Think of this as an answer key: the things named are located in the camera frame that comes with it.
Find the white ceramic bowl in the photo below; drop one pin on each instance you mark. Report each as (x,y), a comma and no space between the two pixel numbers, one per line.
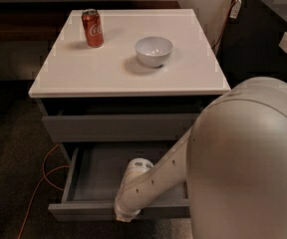
(153,51)

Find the black cabinet on right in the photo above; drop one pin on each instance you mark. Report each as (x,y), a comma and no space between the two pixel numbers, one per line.
(254,44)

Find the grey top drawer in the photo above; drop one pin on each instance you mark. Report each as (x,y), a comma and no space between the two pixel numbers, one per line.
(125,119)

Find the white top drawer cabinet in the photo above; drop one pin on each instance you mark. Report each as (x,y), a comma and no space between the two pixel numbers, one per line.
(73,70)

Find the red coca-cola can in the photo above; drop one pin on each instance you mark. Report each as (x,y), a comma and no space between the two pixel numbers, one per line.
(93,28)

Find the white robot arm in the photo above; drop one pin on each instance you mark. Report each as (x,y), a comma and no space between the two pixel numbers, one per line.
(233,161)

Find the grey drawer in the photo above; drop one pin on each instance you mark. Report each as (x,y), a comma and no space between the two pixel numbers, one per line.
(125,119)
(95,176)

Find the dark wooden bench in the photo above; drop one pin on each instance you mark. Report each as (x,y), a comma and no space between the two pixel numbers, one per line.
(40,21)

